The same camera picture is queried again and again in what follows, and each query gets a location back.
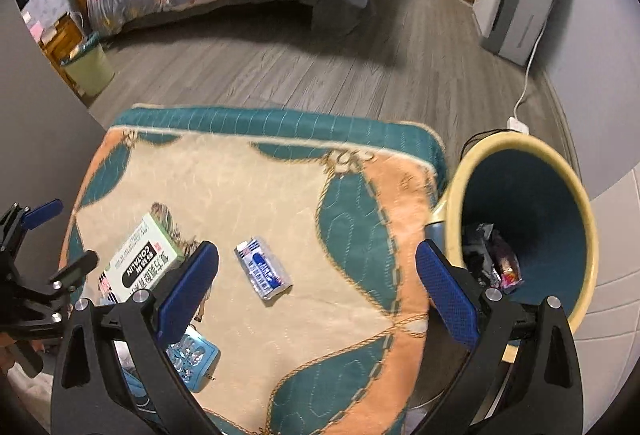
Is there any teal orange patterned cushion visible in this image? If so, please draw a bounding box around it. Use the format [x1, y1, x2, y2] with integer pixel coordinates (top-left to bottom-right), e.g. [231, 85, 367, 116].
[59, 104, 448, 435]

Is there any black foil packet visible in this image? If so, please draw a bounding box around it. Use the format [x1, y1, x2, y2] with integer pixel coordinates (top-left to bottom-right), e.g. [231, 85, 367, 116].
[462, 222, 501, 286]

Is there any small green waste bin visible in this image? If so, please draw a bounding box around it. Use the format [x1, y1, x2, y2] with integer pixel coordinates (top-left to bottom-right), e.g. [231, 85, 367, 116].
[60, 35, 116, 96]

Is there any black cable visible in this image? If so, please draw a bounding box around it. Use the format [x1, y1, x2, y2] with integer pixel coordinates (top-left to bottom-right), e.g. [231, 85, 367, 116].
[460, 129, 511, 156]

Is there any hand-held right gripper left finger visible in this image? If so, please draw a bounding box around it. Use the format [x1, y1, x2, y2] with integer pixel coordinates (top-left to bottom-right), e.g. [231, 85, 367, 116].
[50, 240, 221, 435]

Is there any yellow rimmed blue bin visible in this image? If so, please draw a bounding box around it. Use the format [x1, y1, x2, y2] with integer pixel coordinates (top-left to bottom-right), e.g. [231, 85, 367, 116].
[432, 131, 599, 363]

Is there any green white medicine box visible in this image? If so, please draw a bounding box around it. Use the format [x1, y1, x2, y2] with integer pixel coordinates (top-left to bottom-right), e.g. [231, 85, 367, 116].
[97, 213, 187, 306]

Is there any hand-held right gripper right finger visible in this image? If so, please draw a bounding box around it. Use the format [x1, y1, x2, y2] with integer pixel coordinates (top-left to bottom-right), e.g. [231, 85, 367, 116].
[415, 239, 586, 435]

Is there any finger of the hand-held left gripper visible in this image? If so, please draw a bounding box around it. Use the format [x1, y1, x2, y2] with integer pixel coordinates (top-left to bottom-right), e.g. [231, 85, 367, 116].
[0, 199, 64, 261]
[47, 250, 99, 301]

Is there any blue white foil packet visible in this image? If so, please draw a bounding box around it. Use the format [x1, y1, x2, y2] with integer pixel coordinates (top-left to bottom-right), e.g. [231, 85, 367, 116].
[234, 236, 293, 301]

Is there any teal blister pack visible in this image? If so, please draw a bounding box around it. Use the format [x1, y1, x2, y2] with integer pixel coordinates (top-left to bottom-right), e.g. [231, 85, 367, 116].
[167, 332, 221, 393]

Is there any wooden nightstand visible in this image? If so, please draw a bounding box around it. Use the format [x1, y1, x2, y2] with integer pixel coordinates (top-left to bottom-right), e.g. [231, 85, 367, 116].
[39, 12, 86, 66]

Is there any white power cable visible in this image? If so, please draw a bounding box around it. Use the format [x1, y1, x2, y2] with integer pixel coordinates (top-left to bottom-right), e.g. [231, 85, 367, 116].
[514, 27, 547, 120]

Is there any purple snack wrapper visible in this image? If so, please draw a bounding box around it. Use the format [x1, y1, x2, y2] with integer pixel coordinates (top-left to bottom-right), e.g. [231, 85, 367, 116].
[490, 230, 524, 292]

